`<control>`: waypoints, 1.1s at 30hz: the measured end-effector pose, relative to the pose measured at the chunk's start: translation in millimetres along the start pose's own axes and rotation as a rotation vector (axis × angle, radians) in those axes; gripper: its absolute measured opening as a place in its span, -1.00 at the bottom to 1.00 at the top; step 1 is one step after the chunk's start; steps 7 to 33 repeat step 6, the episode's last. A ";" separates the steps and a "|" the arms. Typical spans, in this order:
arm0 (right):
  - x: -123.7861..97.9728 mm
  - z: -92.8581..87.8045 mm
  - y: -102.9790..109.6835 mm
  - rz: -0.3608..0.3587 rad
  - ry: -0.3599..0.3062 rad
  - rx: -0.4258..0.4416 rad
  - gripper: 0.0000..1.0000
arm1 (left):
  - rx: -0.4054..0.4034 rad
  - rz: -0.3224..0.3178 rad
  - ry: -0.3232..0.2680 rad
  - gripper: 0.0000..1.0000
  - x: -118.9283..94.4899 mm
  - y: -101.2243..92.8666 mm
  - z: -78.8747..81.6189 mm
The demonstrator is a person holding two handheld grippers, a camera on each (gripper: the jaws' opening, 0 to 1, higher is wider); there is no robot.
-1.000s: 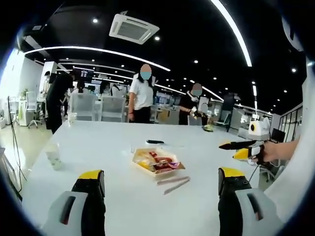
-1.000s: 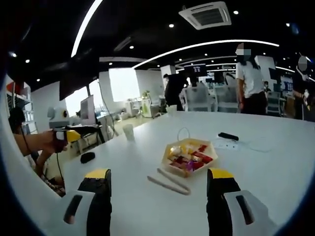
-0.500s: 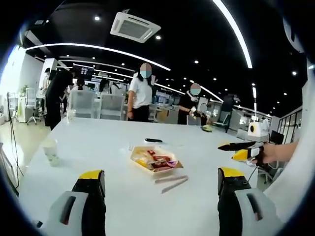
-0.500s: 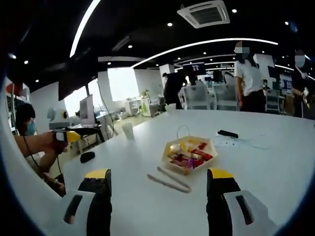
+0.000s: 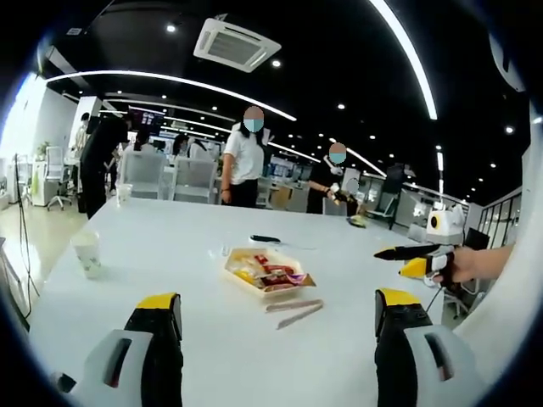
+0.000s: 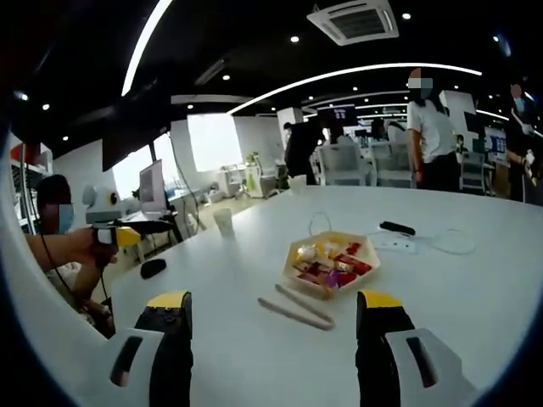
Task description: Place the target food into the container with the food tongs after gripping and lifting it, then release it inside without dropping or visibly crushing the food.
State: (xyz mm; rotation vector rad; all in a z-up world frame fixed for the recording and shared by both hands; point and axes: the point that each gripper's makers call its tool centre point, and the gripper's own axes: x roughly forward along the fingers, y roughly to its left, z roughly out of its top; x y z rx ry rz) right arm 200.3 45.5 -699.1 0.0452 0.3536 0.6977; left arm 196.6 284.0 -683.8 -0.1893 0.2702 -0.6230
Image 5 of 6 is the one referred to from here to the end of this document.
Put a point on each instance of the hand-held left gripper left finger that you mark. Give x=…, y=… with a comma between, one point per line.
x=161, y=352

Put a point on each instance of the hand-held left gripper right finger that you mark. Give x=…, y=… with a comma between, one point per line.
x=399, y=343

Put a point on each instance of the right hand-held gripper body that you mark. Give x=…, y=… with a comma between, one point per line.
x=445, y=231

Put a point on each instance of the pale pink food tongs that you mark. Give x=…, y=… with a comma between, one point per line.
x=297, y=311

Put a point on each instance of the cream hexagonal container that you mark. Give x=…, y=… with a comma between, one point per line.
x=231, y=269

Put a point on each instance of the red chocolate bar packet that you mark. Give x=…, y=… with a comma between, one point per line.
x=278, y=269

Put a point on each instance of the dark red snack bar packet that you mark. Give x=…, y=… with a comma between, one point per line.
x=275, y=280

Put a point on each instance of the person's right hand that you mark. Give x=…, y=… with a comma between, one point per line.
x=466, y=265

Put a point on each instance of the person's white shirt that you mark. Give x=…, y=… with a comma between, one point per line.
x=500, y=322

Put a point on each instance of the black oval case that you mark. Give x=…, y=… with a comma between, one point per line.
x=63, y=382

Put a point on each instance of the white paper cup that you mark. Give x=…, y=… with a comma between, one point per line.
x=87, y=254
x=124, y=194

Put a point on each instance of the black oblong device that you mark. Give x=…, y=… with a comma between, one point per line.
x=265, y=238

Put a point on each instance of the white mesh office chair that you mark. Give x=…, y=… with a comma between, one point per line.
x=195, y=180
x=57, y=174
x=144, y=176

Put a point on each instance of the curved ceiling light strip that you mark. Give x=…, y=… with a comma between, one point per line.
x=411, y=55
x=169, y=77

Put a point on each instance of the white worn device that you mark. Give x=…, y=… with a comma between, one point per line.
x=509, y=59

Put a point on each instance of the white rolling cabinet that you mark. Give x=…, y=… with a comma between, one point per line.
x=41, y=184

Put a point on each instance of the hanging dark display screen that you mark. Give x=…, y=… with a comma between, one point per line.
x=146, y=118

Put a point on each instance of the potted plant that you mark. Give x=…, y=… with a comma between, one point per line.
x=42, y=148

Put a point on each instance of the ceiling air conditioner vent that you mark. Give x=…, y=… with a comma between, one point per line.
x=235, y=44

